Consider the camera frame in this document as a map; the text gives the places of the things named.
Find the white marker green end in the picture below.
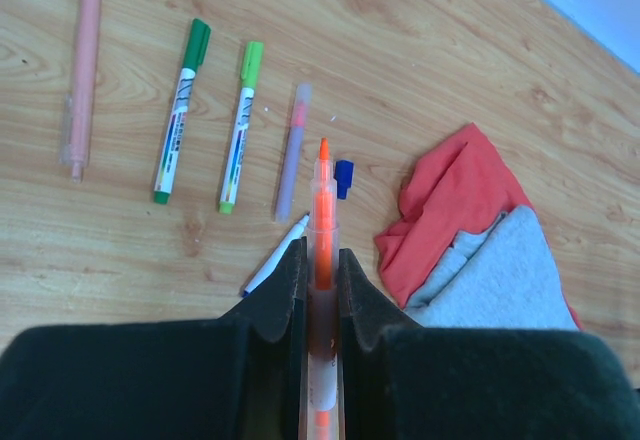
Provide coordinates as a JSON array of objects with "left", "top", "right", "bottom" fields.
[{"left": 218, "top": 40, "right": 265, "bottom": 215}]

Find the orange white pen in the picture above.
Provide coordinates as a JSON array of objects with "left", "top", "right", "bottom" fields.
[{"left": 152, "top": 18, "right": 213, "bottom": 206}]

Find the light green pen cap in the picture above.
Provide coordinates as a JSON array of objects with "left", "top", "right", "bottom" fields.
[{"left": 240, "top": 41, "right": 264, "bottom": 90}]

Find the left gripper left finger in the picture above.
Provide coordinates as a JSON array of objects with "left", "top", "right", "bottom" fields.
[{"left": 1, "top": 240, "right": 307, "bottom": 439}]

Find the white marker blue end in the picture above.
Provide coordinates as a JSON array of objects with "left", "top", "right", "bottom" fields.
[{"left": 241, "top": 213, "right": 310, "bottom": 297}]

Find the purple pen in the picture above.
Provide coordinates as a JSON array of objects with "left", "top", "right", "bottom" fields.
[{"left": 273, "top": 83, "right": 314, "bottom": 224}]

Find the orange highlighter pen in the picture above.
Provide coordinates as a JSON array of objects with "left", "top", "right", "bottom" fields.
[{"left": 307, "top": 138, "right": 339, "bottom": 439}]

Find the red and grey cloth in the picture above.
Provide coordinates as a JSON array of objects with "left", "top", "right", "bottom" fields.
[{"left": 375, "top": 124, "right": 580, "bottom": 330}]

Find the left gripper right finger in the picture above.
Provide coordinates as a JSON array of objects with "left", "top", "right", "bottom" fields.
[{"left": 338, "top": 249, "right": 639, "bottom": 439}]

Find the pink pen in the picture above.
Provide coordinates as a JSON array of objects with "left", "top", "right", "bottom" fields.
[{"left": 59, "top": 0, "right": 102, "bottom": 184}]

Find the blue pen cap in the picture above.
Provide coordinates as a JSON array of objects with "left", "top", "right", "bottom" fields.
[{"left": 334, "top": 159, "right": 354, "bottom": 200}]

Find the pink translucent pen cap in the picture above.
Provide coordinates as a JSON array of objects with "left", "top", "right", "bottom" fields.
[{"left": 290, "top": 83, "right": 313, "bottom": 128}]

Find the dark green pen cap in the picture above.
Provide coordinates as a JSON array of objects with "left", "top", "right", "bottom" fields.
[{"left": 182, "top": 18, "right": 212, "bottom": 72}]

